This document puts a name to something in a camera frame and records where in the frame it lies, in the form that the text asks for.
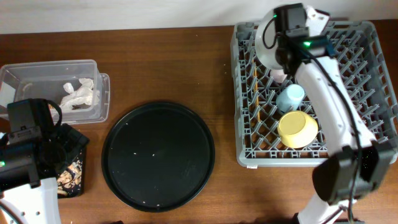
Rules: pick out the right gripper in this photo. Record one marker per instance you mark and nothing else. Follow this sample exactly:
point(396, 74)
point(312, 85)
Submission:
point(283, 58)

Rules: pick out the grey round plate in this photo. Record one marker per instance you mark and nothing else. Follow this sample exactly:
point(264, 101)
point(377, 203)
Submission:
point(266, 56)

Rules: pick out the pink cup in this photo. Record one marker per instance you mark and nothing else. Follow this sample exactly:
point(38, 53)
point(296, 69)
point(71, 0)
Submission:
point(278, 75)

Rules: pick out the wooden chopstick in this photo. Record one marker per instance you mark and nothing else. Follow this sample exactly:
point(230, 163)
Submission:
point(256, 91)

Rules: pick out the light blue cup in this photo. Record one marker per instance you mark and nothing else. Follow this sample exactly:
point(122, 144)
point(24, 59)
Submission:
point(290, 98)

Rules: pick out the yellow bowl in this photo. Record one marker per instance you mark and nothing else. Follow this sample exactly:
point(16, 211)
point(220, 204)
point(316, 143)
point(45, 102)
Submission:
point(297, 129)

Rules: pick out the white tissue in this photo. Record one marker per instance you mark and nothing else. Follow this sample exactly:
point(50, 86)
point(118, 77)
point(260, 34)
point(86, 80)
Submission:
point(84, 95)

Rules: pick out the peanut shells and rice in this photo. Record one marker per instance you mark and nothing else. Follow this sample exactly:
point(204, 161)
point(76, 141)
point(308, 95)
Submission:
point(70, 182)

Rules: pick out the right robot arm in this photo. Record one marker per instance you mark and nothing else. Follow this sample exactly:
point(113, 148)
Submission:
point(356, 163)

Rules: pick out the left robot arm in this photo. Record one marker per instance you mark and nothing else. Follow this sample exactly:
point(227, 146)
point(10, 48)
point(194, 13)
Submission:
point(34, 154)

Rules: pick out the grey dishwasher rack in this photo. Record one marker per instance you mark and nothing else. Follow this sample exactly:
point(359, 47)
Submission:
point(364, 74)

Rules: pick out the round black serving tray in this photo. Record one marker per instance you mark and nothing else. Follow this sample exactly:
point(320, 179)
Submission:
point(158, 157)

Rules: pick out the clear plastic bin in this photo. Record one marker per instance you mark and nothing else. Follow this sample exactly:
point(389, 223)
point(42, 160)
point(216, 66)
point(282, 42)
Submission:
point(48, 79)

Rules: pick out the black rectangular tray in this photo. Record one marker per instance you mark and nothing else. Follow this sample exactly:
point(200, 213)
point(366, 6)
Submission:
point(75, 144)

